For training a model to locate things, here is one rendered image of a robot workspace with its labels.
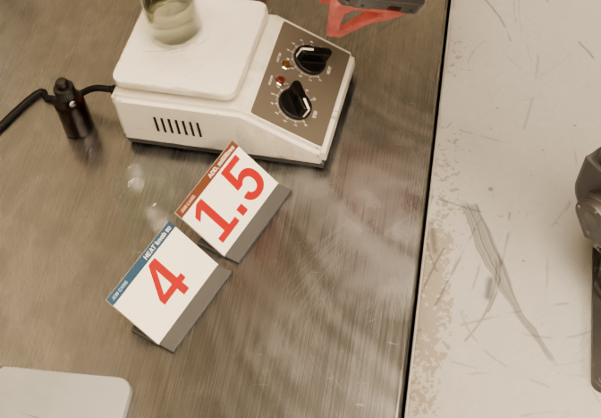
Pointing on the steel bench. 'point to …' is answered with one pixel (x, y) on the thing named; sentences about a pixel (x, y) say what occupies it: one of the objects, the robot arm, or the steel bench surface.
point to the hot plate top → (197, 53)
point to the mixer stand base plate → (62, 395)
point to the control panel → (329, 83)
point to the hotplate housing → (224, 115)
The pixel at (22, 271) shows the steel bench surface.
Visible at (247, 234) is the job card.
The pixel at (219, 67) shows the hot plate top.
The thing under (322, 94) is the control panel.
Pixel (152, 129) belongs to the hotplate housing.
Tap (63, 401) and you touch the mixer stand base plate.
